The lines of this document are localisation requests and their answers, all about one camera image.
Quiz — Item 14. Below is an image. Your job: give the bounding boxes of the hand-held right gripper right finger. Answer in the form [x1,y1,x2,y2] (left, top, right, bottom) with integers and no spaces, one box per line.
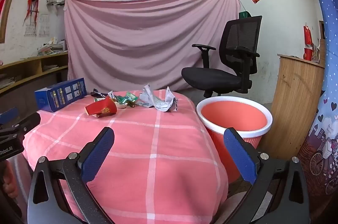
[223,127,309,224]

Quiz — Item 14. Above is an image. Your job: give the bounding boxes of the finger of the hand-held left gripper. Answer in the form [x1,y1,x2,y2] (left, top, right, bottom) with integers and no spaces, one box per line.
[13,112,41,134]
[0,107,19,125]

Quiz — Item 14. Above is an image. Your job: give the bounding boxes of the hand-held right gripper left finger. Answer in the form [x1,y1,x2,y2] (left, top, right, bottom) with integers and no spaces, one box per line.
[27,127,115,224]

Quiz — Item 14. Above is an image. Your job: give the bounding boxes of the green printed wrapper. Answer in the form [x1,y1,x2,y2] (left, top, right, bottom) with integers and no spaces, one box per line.
[116,91,138,105]

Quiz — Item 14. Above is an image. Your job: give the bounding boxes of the person's left hand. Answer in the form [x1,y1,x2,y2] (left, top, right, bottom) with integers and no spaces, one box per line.
[0,161,18,197]

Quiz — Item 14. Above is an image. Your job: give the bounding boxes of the blue cardboard box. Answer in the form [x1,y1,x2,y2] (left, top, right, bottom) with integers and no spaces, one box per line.
[34,78,87,112]

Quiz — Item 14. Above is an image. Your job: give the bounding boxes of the red paper cup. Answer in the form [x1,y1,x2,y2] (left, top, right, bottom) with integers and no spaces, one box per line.
[85,96,117,118]

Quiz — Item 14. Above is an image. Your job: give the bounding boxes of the wooden shelf unit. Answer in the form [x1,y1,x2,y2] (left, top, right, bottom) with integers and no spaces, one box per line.
[0,52,68,113]

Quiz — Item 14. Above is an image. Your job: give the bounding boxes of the dark blue snack wrapper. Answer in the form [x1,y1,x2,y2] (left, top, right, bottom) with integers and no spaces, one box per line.
[90,89,109,98]

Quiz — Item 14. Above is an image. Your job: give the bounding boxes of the pink checked blanket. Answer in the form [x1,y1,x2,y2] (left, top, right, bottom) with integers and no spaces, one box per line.
[22,90,229,224]

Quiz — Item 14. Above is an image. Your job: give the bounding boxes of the stack of newspapers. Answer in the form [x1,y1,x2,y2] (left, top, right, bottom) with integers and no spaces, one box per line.
[37,38,66,56]

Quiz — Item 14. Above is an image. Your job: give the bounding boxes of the wooden cabinet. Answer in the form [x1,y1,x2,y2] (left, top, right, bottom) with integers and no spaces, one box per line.
[260,53,325,158]

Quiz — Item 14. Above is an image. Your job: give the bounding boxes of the crumpled white paper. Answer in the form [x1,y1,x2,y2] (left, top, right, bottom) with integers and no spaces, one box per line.
[139,85,159,108]
[154,86,179,112]

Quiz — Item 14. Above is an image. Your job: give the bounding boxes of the black mesh office chair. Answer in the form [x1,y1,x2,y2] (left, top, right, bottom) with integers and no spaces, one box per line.
[181,15,263,99]

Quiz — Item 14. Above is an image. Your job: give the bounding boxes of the blue printed curtain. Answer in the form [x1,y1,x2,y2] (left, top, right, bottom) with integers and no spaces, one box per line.
[297,0,338,203]

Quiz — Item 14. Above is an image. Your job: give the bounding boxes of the pink hanging sheet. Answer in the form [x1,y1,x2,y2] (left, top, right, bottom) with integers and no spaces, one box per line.
[64,0,241,91]

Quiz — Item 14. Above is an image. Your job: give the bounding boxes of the white wall calendar sheets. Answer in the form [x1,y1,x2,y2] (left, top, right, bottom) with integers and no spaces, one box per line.
[24,14,50,37]

